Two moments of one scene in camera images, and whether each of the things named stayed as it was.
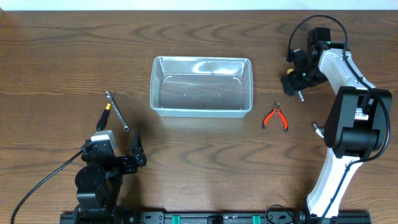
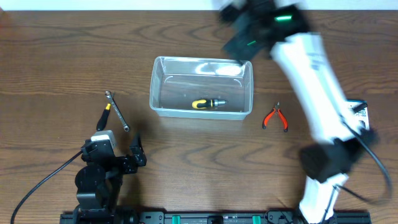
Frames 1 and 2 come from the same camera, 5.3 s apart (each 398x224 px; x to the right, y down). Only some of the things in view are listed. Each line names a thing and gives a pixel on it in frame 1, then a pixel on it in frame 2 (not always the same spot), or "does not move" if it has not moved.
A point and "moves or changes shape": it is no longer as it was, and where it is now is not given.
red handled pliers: (276, 109) does not move
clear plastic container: (201, 87) does not move
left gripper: (137, 156) does not move
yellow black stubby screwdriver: (291, 83) moves or changes shape
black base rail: (216, 218) does not move
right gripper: (319, 79) -> (240, 38)
